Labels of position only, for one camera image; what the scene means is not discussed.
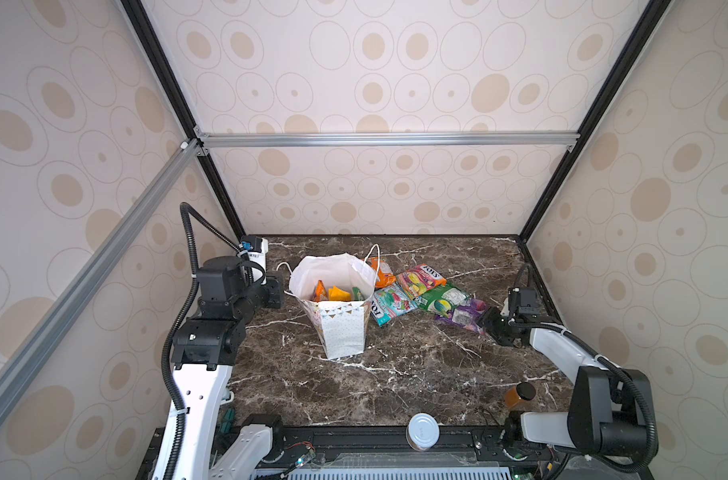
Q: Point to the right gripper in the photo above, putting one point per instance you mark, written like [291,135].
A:
[491,316]

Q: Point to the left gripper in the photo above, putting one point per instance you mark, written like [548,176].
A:
[275,278]

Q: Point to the purple snack packet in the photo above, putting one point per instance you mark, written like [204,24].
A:
[466,316]

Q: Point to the pink fruit candy packet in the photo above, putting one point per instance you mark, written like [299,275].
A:
[320,292]

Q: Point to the yellow snack bag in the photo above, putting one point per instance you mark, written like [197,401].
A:
[339,295]

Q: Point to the white paper bag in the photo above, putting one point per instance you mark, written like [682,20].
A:
[341,325]

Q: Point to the green snack packet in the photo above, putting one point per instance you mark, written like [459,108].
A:
[442,300]

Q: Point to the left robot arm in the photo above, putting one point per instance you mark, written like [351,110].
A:
[230,285]

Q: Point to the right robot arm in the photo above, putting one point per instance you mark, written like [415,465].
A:
[611,415]

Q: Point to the brown bottle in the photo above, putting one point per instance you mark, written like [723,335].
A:
[520,396]

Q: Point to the pink Fox's candy packet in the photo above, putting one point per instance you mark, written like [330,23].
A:
[419,280]

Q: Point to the orange snack packet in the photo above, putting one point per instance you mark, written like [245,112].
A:
[385,275]

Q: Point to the teal Fox's candy packet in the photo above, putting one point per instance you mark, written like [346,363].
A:
[391,302]

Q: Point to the white round cap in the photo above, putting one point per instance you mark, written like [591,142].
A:
[423,432]

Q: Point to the horizontal aluminium bar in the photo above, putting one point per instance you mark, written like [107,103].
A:
[381,139]

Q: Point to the diagonal aluminium bar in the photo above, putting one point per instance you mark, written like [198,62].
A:
[27,362]

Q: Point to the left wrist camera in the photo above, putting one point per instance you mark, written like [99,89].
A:
[253,255]

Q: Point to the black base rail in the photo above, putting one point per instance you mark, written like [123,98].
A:
[382,452]

